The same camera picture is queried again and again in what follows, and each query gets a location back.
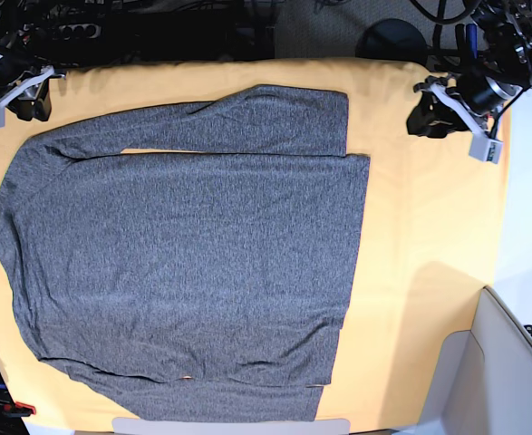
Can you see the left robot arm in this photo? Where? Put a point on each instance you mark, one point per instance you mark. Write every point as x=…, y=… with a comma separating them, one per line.
x=483, y=59

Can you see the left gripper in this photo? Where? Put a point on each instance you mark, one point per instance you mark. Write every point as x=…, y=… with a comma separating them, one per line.
x=452, y=103

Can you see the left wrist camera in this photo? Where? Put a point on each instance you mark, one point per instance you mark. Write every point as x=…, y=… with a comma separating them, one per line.
x=485, y=149

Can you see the red clamp left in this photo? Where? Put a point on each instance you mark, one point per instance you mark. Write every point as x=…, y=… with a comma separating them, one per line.
x=18, y=410

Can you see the grey long-sleeve T-shirt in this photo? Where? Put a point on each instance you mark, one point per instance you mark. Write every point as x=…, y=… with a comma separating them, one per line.
x=193, y=261

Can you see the black round base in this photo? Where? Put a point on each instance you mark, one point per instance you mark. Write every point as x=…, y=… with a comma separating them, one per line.
x=393, y=40

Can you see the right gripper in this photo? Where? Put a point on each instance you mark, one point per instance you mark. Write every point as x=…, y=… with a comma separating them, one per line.
x=28, y=96

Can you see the yellow table cloth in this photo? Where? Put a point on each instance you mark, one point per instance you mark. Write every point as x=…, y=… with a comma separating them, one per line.
x=431, y=228

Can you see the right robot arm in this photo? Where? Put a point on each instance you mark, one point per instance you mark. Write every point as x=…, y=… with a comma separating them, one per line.
x=16, y=28

